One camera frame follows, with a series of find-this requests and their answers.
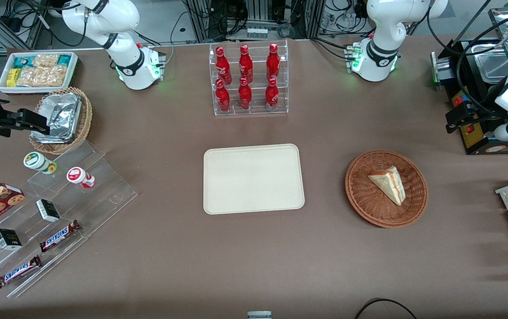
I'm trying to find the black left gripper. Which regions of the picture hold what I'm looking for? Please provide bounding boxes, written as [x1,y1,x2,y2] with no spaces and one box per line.
[445,86,508,134]

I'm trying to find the triangular sandwich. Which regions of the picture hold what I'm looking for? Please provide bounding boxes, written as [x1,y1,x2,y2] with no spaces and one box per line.
[367,166,406,206]

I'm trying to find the light wicker basket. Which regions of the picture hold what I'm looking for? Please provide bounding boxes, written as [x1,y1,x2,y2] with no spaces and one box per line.
[29,87,93,155]

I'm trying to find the brown round wicker basket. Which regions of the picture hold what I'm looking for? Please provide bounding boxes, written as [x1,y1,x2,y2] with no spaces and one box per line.
[345,150,429,229]

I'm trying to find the beige plastic tray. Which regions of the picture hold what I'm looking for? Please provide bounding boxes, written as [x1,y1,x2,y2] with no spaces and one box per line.
[203,144,305,215]

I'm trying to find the black hot food warmer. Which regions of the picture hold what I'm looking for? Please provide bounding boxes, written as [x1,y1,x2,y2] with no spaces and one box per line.
[431,7,508,156]

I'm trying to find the green lid yogurt cup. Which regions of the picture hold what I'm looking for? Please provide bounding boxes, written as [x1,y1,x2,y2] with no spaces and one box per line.
[23,152,57,175]

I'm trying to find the white rectangular snack bin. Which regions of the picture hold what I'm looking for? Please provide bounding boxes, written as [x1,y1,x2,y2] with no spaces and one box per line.
[0,52,78,94]

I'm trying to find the stacked aluminium foil containers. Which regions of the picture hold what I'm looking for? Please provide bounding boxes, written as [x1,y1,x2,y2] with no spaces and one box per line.
[30,92,82,144]

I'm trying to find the large clear cracker bag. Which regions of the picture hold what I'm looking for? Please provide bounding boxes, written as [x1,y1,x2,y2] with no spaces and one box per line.
[16,65,68,87]

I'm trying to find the steel food pan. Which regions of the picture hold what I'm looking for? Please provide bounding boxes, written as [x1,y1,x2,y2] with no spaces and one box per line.
[473,42,508,85]

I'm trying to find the small clear cracker bag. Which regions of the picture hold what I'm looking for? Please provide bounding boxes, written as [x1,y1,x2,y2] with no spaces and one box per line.
[32,54,60,68]

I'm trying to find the red lid yogurt cup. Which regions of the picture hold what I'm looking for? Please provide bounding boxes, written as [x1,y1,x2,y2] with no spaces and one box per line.
[66,167,96,189]

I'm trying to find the small black box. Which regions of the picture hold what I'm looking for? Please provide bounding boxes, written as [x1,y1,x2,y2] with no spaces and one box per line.
[36,199,61,222]
[0,229,23,251]

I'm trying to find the clear acrylic stepped display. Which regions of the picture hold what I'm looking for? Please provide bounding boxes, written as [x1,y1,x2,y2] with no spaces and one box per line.
[0,141,138,298]

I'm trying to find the snickers chocolate bar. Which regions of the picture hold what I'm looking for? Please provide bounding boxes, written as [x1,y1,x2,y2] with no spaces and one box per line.
[39,220,82,253]
[0,256,42,289]

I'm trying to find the red cola bottle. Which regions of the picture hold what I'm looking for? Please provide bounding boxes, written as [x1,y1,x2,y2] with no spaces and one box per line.
[238,77,253,110]
[239,44,254,84]
[266,43,281,81]
[215,80,231,113]
[215,47,233,85]
[265,78,279,111]

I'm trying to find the clear acrylic bottle rack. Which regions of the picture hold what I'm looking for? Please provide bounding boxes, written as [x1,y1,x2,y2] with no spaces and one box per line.
[209,39,289,117]

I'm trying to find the white power strip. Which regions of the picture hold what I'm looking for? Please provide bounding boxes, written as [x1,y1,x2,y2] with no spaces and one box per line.
[245,27,270,40]

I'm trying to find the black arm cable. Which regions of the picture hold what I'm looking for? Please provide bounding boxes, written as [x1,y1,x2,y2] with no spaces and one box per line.
[427,0,508,117]

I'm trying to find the black looped cable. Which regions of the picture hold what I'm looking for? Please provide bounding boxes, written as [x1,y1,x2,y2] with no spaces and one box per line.
[354,298,418,319]

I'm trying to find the aluminium frame rack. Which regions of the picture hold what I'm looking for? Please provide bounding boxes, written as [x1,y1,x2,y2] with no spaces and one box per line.
[183,0,326,43]

